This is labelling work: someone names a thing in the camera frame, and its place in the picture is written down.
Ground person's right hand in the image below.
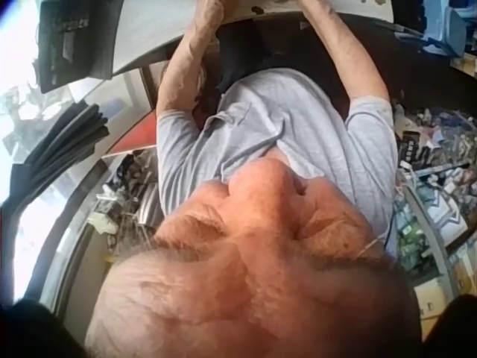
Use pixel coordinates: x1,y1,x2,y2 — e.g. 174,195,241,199
300,0,336,15

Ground person's left hand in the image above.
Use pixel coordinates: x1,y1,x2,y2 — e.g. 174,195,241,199
195,0,229,27

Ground person's legs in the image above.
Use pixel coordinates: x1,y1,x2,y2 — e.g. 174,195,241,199
212,16,353,113

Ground black flat monitor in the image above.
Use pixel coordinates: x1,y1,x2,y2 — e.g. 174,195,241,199
38,0,126,94

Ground red board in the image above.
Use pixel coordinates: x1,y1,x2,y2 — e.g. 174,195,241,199
106,110,157,158

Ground stack of dark folded cloths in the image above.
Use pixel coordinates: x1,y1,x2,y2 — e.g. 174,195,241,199
28,102,110,167

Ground cluttered shelf of small goods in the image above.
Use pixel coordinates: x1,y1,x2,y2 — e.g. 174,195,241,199
389,100,477,262

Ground heap of mixed clutter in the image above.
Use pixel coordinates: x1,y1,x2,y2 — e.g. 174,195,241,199
89,151,163,243

